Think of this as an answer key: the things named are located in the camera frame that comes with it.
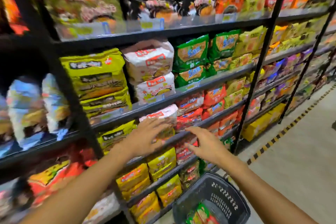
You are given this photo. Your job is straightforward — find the person's left hand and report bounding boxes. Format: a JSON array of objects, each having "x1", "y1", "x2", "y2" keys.
[{"x1": 123, "y1": 117, "x2": 172, "y2": 160}]

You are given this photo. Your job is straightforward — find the person's right hand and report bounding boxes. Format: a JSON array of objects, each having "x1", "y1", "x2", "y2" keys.
[{"x1": 184, "y1": 126, "x2": 232, "y2": 166}]

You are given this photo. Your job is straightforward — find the person's left forearm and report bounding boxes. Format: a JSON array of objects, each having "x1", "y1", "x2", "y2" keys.
[{"x1": 20, "y1": 145, "x2": 137, "y2": 224}]

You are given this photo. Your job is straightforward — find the person's right forearm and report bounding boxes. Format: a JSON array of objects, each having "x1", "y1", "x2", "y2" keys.
[{"x1": 220, "y1": 156, "x2": 319, "y2": 224}]

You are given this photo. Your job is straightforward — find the white noodle multipack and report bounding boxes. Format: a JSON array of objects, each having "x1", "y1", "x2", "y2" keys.
[
  {"x1": 131, "y1": 72, "x2": 176, "y2": 106},
  {"x1": 121, "y1": 39, "x2": 175, "y2": 82},
  {"x1": 139, "y1": 104, "x2": 179, "y2": 141}
]

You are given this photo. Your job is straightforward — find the dark green noodle packet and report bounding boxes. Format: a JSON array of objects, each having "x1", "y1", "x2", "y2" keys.
[{"x1": 179, "y1": 161, "x2": 200, "y2": 190}]

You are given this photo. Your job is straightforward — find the stack of red noodle packets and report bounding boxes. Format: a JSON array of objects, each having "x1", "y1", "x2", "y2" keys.
[{"x1": 174, "y1": 83, "x2": 239, "y2": 165}]

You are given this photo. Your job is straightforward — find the yellow-green noodle multipack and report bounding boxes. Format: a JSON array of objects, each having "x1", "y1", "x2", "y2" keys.
[
  {"x1": 97, "y1": 120, "x2": 137, "y2": 153},
  {"x1": 80, "y1": 87, "x2": 132, "y2": 120},
  {"x1": 60, "y1": 48, "x2": 128, "y2": 101}
]

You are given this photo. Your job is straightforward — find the stack of yellow red-label packets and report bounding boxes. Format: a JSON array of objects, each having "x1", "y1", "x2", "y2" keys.
[{"x1": 115, "y1": 148, "x2": 183, "y2": 224}]

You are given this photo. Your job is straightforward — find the black plastic shopping basket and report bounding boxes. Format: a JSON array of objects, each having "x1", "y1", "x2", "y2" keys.
[{"x1": 172, "y1": 172, "x2": 251, "y2": 224}]

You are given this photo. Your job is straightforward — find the green red snack packet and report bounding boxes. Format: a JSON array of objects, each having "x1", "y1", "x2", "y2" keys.
[{"x1": 185, "y1": 203, "x2": 219, "y2": 224}]

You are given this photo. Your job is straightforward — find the stack of yellow boxes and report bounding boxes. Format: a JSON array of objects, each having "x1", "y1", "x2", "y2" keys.
[{"x1": 241, "y1": 103, "x2": 286, "y2": 142}]

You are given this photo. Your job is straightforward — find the black metal shelf rack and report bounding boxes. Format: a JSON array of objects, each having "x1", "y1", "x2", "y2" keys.
[
  {"x1": 5, "y1": 0, "x2": 293, "y2": 224},
  {"x1": 232, "y1": 0, "x2": 336, "y2": 153},
  {"x1": 0, "y1": 0, "x2": 105, "y2": 224}
]

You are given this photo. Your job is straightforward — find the yellow black floor tape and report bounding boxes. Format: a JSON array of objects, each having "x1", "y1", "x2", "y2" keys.
[{"x1": 247, "y1": 83, "x2": 336, "y2": 166}]

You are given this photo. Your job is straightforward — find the blue white snack bag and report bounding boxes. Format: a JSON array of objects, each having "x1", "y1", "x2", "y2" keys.
[
  {"x1": 42, "y1": 74, "x2": 72, "y2": 140},
  {"x1": 6, "y1": 78, "x2": 49, "y2": 151}
]

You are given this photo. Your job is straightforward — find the clear shelf price strip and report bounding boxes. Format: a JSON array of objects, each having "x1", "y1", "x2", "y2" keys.
[{"x1": 56, "y1": 9, "x2": 271, "y2": 42}]

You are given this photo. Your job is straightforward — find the pile of red yellow packets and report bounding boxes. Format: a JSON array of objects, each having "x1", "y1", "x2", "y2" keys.
[{"x1": 0, "y1": 148, "x2": 97, "y2": 216}]

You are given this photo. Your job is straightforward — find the stack of lime yellow packets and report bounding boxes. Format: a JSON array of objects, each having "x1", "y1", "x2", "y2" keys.
[{"x1": 224, "y1": 25, "x2": 268, "y2": 109}]

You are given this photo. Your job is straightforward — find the rows of mixed colourful packets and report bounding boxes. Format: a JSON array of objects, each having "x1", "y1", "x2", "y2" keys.
[{"x1": 236, "y1": 0, "x2": 336, "y2": 127}]

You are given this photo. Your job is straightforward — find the large olive green noodle multipack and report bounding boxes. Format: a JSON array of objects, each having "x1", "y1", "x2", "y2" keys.
[{"x1": 39, "y1": 0, "x2": 124, "y2": 26}]

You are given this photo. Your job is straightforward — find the orange noodle multipack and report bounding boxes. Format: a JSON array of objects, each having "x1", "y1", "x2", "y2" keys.
[{"x1": 215, "y1": 0, "x2": 246, "y2": 15}]

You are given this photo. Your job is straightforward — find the orange red snack bag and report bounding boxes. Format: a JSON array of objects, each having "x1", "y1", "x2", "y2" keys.
[{"x1": 0, "y1": 0, "x2": 30, "y2": 36}]

